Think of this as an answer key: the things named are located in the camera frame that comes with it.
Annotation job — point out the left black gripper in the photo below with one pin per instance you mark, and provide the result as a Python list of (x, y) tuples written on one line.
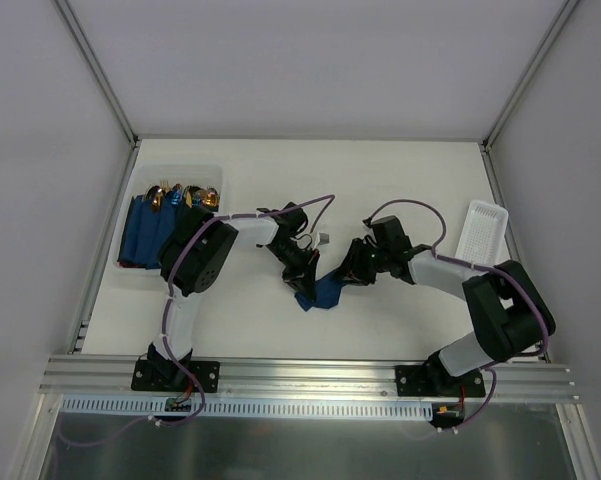
[(298, 270)]

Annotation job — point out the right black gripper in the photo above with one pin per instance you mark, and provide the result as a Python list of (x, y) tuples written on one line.
[(355, 265)]

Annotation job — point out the blue paper napkin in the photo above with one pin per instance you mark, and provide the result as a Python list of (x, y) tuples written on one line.
[(328, 293)]

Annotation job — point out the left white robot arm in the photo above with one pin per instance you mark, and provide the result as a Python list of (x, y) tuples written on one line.
[(191, 261)]

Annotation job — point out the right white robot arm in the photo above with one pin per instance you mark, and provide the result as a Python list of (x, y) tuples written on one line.
[(507, 313)]

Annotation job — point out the dark blue rolled napkin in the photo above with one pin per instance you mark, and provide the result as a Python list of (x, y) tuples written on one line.
[(144, 234)]

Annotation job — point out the gold spoon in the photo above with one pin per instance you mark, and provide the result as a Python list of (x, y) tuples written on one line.
[(210, 198)]

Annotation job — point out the small white plastic tray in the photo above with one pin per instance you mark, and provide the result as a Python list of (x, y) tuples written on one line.
[(483, 233)]

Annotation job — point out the large white plastic basket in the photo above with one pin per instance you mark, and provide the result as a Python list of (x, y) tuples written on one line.
[(142, 178)]

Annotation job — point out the blue iridescent fork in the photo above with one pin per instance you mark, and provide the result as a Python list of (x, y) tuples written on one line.
[(175, 195)]

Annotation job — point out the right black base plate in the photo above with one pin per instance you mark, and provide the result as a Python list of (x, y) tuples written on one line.
[(427, 381)]

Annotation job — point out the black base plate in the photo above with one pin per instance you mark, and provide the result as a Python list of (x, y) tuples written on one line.
[(202, 375), (427, 381)]

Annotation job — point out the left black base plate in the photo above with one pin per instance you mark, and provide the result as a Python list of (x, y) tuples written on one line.
[(202, 375)]

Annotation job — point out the white slotted cable duct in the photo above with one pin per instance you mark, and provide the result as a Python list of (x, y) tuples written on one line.
[(248, 408)]

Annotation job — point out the aluminium rail frame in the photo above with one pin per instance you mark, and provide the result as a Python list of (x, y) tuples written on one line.
[(340, 380)]

